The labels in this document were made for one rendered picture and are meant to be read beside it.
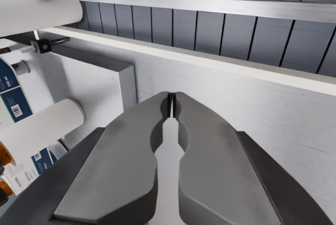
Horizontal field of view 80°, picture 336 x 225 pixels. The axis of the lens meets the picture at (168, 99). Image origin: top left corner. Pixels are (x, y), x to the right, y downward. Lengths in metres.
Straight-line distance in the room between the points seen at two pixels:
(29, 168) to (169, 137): 0.58
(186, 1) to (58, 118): 0.46
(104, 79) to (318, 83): 0.38
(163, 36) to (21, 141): 0.39
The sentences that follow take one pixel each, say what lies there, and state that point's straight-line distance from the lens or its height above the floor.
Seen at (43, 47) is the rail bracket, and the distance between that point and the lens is 0.57.
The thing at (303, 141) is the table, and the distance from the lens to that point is 0.39.
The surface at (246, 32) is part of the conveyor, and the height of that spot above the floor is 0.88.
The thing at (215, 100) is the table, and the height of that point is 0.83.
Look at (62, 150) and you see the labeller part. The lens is 0.89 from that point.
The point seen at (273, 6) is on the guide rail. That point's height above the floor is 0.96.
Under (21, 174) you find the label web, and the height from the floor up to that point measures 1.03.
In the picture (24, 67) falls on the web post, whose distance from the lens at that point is 0.77.
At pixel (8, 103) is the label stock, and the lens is 0.77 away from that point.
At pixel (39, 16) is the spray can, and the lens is 0.40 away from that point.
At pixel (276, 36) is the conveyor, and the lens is 0.28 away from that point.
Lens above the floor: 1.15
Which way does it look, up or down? 46 degrees down
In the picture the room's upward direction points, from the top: 130 degrees counter-clockwise
